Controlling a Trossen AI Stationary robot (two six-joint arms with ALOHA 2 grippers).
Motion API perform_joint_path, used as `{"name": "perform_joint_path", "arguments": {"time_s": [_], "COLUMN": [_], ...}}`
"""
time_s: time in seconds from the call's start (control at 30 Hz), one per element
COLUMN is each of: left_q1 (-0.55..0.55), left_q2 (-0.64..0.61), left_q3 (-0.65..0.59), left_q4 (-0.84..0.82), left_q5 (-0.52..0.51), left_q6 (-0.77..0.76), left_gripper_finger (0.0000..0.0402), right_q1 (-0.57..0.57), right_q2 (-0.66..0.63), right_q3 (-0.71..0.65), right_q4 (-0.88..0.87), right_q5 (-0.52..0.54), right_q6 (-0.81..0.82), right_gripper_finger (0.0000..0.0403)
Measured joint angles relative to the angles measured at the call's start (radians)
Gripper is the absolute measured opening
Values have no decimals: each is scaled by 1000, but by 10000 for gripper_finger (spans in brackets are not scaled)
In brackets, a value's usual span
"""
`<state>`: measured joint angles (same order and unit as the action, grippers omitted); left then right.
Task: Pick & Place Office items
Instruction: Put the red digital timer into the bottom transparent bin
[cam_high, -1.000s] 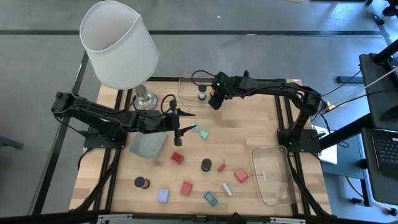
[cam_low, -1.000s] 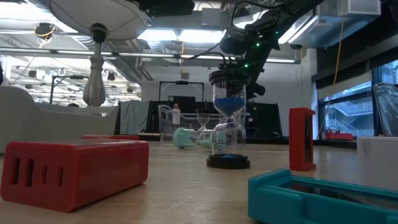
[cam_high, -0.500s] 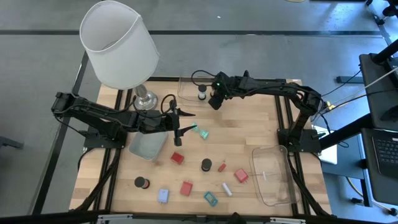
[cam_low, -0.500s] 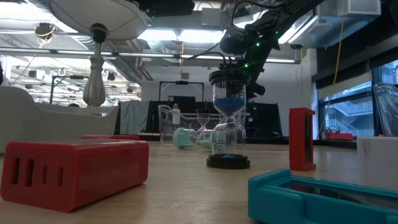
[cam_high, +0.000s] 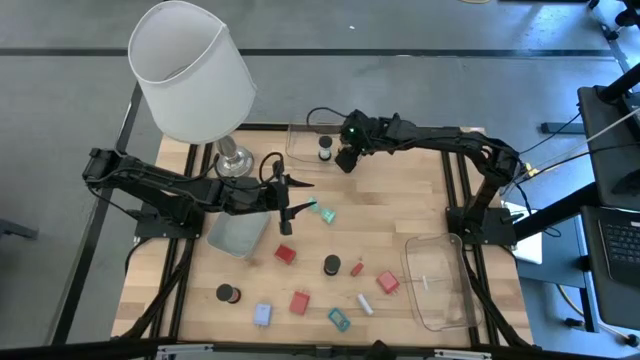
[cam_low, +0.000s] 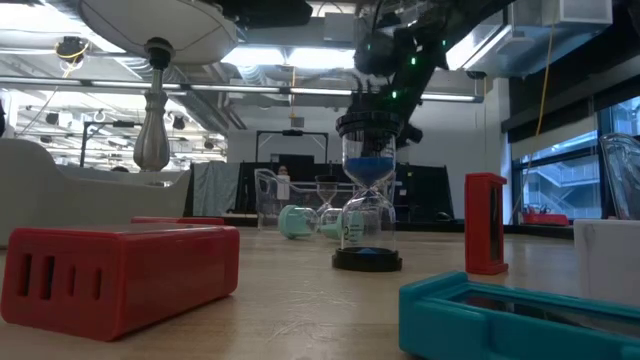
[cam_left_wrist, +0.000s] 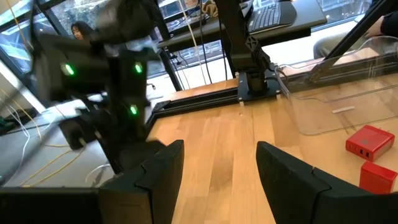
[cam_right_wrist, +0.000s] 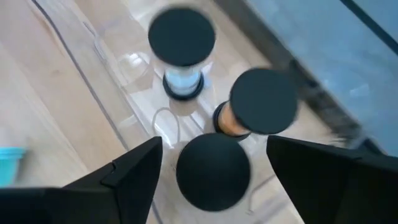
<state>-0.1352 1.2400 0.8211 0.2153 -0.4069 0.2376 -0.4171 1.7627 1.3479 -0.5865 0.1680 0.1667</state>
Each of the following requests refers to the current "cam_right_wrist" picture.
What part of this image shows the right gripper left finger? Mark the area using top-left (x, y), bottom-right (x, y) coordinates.
top-left (0, 136), bottom-right (164, 224)

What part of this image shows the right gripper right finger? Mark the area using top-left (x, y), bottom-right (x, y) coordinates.
top-left (266, 135), bottom-right (398, 224)

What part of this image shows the teal sand hourglass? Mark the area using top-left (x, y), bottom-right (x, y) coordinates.
top-left (0, 147), bottom-right (27, 187)

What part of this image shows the black hourglass orange sand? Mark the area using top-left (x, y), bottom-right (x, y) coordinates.
top-left (212, 67), bottom-right (299, 141)

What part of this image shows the black hourglass purple sand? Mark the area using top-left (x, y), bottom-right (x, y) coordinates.
top-left (175, 133), bottom-right (251, 212)

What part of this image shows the black hourglass pale sand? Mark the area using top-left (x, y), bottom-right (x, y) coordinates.
top-left (147, 6), bottom-right (216, 102)

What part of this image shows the small clear plastic bin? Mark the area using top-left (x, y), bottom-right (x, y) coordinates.
top-left (30, 0), bottom-right (330, 224)

